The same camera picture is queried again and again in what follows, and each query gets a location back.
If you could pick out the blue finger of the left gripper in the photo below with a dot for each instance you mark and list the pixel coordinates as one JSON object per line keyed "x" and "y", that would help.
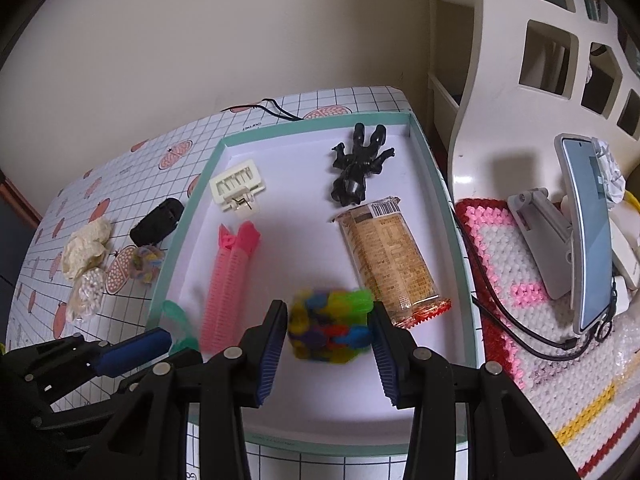
{"x": 131, "y": 353}

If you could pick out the fruit print grid tablecloth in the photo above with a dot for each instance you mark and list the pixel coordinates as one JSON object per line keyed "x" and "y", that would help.
{"x": 124, "y": 191}

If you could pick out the cream plastic hair claw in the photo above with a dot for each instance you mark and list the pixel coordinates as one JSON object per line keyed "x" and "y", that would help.
{"x": 236, "y": 188}

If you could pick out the colorful foam pieces bundle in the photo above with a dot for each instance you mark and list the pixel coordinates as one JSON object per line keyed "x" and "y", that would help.
{"x": 330, "y": 325}

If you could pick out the pink honeycomb hair roller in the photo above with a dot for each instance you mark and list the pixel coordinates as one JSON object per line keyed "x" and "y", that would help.
{"x": 224, "y": 298}

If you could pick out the black plastic skeleton hand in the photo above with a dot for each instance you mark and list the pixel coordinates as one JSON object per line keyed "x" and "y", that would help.
{"x": 349, "y": 188}

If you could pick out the brown snack packet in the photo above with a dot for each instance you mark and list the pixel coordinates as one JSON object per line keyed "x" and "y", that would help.
{"x": 389, "y": 262}

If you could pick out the pastel rainbow scrunchie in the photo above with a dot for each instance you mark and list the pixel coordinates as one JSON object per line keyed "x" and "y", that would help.
{"x": 145, "y": 264}

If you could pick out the smartphone on stand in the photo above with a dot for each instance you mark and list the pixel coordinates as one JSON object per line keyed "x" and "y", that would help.
{"x": 591, "y": 295}

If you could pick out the teal shallow cardboard box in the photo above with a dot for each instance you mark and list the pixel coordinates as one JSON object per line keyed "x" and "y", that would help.
{"x": 315, "y": 407}

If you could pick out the grey phone stand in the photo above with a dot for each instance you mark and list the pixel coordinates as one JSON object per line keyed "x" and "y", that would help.
{"x": 547, "y": 234}

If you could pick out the white bedside shelf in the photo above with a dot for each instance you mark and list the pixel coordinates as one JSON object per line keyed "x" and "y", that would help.
{"x": 509, "y": 76}

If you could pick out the crumpled paper wrappers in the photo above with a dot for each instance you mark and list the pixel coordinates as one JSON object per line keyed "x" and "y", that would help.
{"x": 614, "y": 182}

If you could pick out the cream lace cloth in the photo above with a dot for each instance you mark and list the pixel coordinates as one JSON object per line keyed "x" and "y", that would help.
{"x": 86, "y": 248}

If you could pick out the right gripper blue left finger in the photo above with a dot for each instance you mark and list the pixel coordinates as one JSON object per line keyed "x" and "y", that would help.
{"x": 272, "y": 334}

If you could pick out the black toy car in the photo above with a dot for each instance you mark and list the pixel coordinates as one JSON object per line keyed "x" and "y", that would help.
{"x": 158, "y": 223}

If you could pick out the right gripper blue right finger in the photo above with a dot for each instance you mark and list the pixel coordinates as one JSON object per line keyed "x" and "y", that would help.
{"x": 392, "y": 347}

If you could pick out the bag of cotton swabs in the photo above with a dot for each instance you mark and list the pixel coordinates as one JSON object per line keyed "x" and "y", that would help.
{"x": 86, "y": 297}

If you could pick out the crocheted red pink mat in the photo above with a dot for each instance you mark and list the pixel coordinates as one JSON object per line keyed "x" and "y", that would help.
{"x": 588, "y": 396}

